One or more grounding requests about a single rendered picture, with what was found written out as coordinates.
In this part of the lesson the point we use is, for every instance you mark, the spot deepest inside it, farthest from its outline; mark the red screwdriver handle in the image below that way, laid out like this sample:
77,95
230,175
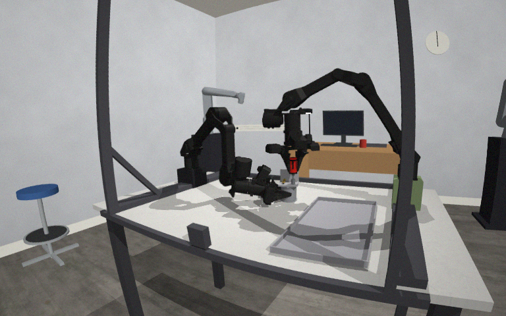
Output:
293,166

